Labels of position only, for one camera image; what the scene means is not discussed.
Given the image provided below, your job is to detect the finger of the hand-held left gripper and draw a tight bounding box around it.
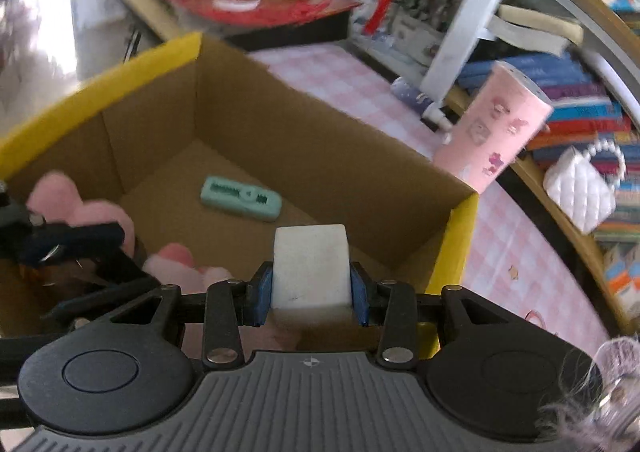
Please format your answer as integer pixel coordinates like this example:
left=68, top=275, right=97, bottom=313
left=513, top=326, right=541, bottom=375
left=42, top=254, right=161, bottom=323
left=0, top=182, right=126, bottom=265

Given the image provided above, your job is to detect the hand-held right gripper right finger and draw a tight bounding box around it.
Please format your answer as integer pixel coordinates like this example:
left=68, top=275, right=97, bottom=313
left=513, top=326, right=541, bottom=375
left=348, top=262, right=551, bottom=365

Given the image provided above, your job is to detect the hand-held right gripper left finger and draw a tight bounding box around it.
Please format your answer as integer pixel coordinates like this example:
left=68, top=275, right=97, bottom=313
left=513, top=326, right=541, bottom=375
left=72, top=262, right=276, bottom=365

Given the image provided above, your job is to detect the white foam block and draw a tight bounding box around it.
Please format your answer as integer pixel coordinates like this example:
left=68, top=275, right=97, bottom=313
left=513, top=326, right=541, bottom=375
left=272, top=224, right=351, bottom=327

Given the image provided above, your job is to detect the pink plush toy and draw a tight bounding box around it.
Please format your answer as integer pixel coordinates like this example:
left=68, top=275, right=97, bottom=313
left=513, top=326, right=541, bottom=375
left=25, top=171, right=236, bottom=293

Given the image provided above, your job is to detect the yellow cardboard box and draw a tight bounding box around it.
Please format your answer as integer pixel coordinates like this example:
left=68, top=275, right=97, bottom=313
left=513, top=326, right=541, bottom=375
left=0, top=32, right=481, bottom=358

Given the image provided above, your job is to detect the teal plastic case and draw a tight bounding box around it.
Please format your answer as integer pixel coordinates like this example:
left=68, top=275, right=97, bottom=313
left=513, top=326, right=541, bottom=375
left=200, top=175, right=282, bottom=223

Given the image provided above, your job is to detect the purple glue bottle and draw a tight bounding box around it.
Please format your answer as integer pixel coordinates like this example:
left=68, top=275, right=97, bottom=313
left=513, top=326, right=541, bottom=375
left=390, top=76, right=453, bottom=133

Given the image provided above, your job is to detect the pink printed tube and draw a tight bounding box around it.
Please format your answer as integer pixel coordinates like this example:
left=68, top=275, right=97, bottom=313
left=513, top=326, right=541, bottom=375
left=432, top=60, right=553, bottom=195

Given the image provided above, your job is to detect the white quilted handbag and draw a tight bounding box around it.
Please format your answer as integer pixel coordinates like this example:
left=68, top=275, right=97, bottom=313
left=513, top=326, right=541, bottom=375
left=542, top=139, right=627, bottom=235

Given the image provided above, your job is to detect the pale purple fuzzy cloth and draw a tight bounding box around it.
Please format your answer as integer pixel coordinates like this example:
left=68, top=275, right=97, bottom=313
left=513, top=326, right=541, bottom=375
left=540, top=332, right=640, bottom=452

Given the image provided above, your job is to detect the orange white small box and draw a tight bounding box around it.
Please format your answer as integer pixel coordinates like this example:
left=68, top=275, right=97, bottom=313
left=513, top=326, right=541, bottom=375
left=602, top=242, right=640, bottom=317

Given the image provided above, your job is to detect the brush holder with brushes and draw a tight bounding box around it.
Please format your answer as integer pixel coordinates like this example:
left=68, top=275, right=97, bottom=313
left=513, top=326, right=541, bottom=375
left=395, top=0, right=458, bottom=52

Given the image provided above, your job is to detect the row of colourful books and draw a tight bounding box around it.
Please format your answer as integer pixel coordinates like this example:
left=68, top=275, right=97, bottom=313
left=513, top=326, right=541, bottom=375
left=457, top=52, right=640, bottom=243

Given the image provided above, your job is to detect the beige book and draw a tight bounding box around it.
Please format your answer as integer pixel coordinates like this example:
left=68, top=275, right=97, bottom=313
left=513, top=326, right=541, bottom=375
left=500, top=4, right=583, bottom=55

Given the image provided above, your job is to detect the white shelf post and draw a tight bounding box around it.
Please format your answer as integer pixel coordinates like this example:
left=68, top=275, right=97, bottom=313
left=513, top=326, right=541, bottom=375
left=420, top=0, right=536, bottom=97

